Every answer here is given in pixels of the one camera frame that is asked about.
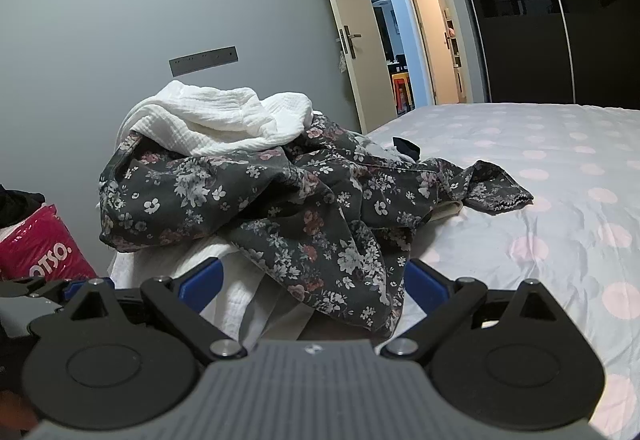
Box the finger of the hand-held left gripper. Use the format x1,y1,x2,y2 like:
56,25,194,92
27,276,89,307

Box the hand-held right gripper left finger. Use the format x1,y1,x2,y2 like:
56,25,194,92
50,257,249,363

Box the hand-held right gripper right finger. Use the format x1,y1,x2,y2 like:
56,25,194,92
380,259,576,366

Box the dark floral pants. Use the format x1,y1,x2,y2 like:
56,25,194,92
97,113,535,338

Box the white waffle cloth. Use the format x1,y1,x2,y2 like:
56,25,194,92
109,237,311,341

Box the red plastic bag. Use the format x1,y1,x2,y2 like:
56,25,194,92
0,203,98,282

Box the small black cloth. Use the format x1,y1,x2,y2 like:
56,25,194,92
392,136,422,162

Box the small white cloth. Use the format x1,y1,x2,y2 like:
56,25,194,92
356,133,416,164

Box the white textured garment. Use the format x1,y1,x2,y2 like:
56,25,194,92
116,80,315,157

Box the polka dot bed sheet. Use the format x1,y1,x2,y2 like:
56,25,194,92
362,102,640,440

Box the dark wardrobe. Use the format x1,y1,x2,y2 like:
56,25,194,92
440,0,640,111

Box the beige hallway door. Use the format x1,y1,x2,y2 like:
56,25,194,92
400,0,468,106

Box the grey wall plate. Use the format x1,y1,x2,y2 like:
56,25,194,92
169,45,238,77

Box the metal door handle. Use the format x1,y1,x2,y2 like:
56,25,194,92
336,25,362,60

